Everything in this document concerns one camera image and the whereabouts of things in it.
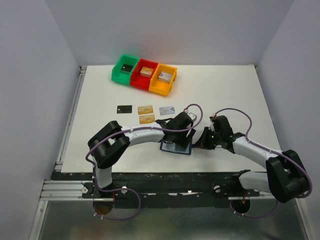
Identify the yellow plastic bin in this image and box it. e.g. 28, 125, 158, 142
148, 63, 178, 97

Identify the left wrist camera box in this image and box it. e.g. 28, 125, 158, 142
184, 108, 197, 123

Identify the light blue VIP card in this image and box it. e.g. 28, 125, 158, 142
159, 106, 175, 116

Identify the green plastic bin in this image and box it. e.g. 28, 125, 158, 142
111, 54, 140, 86

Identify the red plastic bin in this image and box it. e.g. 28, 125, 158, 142
130, 58, 158, 91

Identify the black credit card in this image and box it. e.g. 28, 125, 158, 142
116, 105, 133, 114

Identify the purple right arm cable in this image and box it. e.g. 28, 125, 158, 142
211, 107, 313, 218

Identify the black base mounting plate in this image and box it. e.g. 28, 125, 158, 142
43, 171, 276, 212

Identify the metal block in green bin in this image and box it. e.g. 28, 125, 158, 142
121, 64, 133, 74

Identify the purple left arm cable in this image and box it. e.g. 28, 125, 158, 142
85, 103, 203, 221

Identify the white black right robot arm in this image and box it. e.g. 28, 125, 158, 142
194, 115, 311, 203

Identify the navy blue card holder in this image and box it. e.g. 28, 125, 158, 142
159, 140, 193, 155

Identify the aluminium rail frame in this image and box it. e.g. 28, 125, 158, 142
27, 65, 88, 240

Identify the metal block in yellow bin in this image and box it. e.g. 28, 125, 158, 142
158, 71, 173, 83

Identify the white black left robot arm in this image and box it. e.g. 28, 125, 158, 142
87, 111, 197, 189

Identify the metal block in red bin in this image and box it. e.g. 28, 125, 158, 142
140, 66, 154, 77

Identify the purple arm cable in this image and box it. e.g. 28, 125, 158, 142
211, 107, 313, 218
85, 103, 203, 221

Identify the gold credit card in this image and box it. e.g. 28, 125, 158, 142
139, 114, 156, 125
137, 105, 154, 115

